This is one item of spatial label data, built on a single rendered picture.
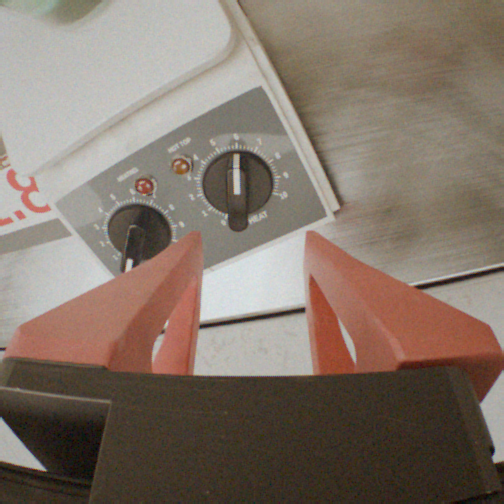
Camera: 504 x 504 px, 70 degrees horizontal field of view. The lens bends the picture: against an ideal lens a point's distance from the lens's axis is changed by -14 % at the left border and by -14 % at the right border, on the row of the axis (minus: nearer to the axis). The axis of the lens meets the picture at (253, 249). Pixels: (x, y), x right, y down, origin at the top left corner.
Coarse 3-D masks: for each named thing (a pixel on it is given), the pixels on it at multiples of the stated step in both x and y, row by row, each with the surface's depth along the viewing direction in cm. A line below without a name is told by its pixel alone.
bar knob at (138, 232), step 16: (128, 208) 19; (144, 208) 19; (112, 224) 19; (128, 224) 18; (144, 224) 18; (160, 224) 20; (112, 240) 20; (128, 240) 18; (144, 240) 19; (160, 240) 20; (128, 256) 19; (144, 256) 21
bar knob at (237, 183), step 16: (224, 160) 18; (240, 160) 17; (256, 160) 18; (208, 176) 18; (224, 176) 18; (240, 176) 17; (256, 176) 18; (208, 192) 19; (224, 192) 19; (240, 192) 17; (256, 192) 19; (224, 208) 19; (240, 208) 18; (256, 208) 19; (240, 224) 18
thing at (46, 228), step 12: (48, 216) 26; (12, 228) 27; (24, 228) 27; (36, 228) 27; (48, 228) 26; (60, 228) 26; (0, 240) 28; (12, 240) 27; (24, 240) 27; (36, 240) 27; (48, 240) 27; (0, 252) 28
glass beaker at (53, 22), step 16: (0, 0) 11; (16, 0) 11; (32, 0) 11; (48, 0) 12; (64, 0) 12; (80, 0) 13; (96, 0) 14; (32, 16) 13; (48, 16) 13; (64, 16) 13; (80, 16) 14; (96, 16) 15
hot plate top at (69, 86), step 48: (144, 0) 14; (192, 0) 14; (0, 48) 16; (48, 48) 16; (96, 48) 15; (144, 48) 15; (192, 48) 14; (0, 96) 16; (48, 96) 16; (96, 96) 15; (144, 96) 15; (48, 144) 16
